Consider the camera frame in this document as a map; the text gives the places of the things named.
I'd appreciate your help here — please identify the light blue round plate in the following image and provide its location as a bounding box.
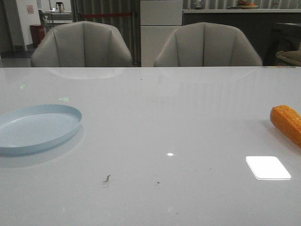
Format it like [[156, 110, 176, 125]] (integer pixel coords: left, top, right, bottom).
[[0, 105, 82, 156]]

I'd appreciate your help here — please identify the orange toy corn cob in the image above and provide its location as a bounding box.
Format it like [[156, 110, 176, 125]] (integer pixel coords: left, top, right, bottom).
[[270, 105, 301, 148]]

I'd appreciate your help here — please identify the right beige leather chair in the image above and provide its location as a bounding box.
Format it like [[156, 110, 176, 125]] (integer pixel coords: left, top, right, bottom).
[[154, 22, 262, 67]]

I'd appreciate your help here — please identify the beige leather chair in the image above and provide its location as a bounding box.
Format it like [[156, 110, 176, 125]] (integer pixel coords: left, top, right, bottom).
[[31, 21, 132, 67], [154, 22, 262, 67]]

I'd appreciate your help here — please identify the white cabinet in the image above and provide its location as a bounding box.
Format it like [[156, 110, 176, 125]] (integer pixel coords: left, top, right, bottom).
[[140, 0, 182, 67]]

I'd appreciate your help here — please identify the left beige leather chair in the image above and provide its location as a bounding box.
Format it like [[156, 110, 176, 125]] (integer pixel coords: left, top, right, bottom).
[[31, 21, 132, 67]]

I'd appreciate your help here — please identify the red barrier belt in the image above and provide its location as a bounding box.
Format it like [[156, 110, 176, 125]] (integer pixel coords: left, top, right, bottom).
[[78, 12, 133, 18]]

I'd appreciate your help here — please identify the background metal desk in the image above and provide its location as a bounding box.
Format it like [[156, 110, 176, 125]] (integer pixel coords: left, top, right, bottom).
[[39, 9, 72, 30]]

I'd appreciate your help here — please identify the red trash bin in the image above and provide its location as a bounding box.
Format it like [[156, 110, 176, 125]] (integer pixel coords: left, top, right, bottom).
[[30, 24, 45, 48]]

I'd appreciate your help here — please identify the fruit bowl on counter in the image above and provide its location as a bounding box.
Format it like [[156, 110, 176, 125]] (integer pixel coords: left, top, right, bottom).
[[237, 0, 258, 9]]

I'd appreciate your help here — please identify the grey counter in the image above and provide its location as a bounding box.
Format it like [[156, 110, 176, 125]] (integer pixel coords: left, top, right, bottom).
[[182, 9, 301, 66]]

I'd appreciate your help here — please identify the beige cushion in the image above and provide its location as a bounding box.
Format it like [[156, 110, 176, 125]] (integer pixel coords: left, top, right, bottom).
[[276, 50, 301, 66]]

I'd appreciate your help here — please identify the pink wall notice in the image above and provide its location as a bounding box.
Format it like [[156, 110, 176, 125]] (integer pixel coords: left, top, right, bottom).
[[26, 5, 34, 15]]

